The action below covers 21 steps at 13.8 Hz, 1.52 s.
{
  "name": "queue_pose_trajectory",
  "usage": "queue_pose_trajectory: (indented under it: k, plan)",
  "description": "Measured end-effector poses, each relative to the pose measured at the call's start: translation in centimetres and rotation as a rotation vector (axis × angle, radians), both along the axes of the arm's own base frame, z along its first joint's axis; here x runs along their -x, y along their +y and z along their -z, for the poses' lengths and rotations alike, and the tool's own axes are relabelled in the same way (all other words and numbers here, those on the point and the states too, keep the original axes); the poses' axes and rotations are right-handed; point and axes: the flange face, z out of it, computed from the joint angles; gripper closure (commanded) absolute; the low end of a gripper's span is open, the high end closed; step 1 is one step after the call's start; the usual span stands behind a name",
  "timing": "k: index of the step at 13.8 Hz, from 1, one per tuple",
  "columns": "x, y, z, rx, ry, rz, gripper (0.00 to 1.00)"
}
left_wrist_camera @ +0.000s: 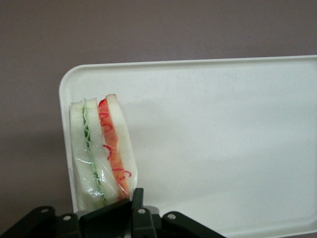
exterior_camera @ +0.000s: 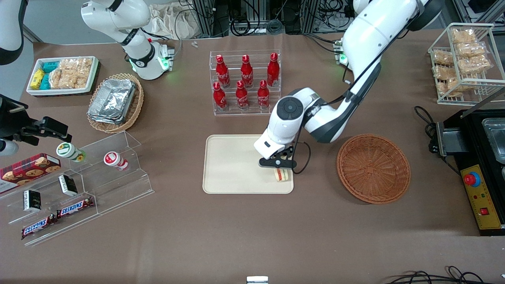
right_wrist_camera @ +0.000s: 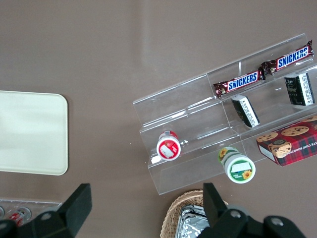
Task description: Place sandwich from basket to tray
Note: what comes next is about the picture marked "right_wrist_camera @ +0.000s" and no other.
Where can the beige plastic tray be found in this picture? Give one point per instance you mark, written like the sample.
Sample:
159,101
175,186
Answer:
32,134

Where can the small black white box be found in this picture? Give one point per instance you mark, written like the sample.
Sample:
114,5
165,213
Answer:
299,89
246,111

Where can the red tartan cookie box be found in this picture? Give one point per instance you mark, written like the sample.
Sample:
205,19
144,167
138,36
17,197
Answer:
292,146

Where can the clear acrylic stepped shelf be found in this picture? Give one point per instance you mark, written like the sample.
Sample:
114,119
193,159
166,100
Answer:
198,119

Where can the brown Snickers bar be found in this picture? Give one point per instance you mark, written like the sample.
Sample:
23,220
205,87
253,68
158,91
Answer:
241,84
289,59

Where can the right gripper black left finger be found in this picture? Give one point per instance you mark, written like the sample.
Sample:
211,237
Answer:
74,213

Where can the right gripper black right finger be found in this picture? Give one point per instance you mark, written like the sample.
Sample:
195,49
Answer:
218,215

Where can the aluminium foil container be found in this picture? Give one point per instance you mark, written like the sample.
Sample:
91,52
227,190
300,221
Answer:
190,223

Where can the red cola bottle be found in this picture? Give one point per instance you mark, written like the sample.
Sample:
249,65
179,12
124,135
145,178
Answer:
21,214

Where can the light tan wicker basket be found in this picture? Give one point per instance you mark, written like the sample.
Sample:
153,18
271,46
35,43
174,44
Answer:
171,210

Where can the red lid yogurt cup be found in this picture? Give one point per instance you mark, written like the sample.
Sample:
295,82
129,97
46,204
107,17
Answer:
168,148

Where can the clear acrylic bottle rack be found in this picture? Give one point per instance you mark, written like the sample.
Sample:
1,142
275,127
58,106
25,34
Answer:
37,202

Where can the green lid yogurt cup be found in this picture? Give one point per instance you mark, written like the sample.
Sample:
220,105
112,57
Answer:
239,168

